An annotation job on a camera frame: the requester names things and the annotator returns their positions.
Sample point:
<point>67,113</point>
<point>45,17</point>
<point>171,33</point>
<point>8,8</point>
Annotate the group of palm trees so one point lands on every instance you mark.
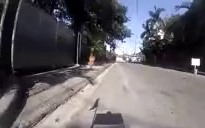
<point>156,30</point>

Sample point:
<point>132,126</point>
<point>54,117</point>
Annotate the grey concrete pavement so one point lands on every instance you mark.
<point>46,90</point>

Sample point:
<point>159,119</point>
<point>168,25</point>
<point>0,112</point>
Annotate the grey asphalt road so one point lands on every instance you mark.
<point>146,96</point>

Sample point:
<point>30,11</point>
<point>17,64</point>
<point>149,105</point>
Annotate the row of trees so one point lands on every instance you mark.
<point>96,20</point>

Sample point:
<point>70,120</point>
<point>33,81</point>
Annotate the white sign on post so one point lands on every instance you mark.
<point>195,61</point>

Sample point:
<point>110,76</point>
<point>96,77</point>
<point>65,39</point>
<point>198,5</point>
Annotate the dark concrete kerb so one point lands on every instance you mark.
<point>72,97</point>

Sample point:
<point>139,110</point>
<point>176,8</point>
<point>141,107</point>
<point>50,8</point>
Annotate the dark panel fence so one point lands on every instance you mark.
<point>40,43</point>

